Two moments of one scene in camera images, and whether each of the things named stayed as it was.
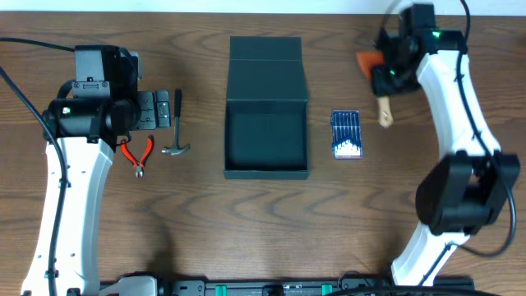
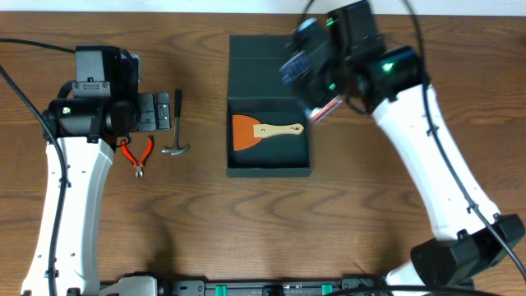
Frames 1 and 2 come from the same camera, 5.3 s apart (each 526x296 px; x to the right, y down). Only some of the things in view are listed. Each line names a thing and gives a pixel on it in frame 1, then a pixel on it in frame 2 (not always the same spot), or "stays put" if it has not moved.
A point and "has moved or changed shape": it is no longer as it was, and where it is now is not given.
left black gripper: x=145 y=109 stays put
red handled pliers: x=139 y=167 stays put
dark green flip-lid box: x=266 y=109 stays put
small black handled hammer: x=177 y=149 stays put
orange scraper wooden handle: x=367 y=61 has moved or changed shape
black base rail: x=269 y=287 stays put
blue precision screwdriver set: x=347 y=135 to x=296 y=68
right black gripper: x=381 y=88 to x=316 y=94
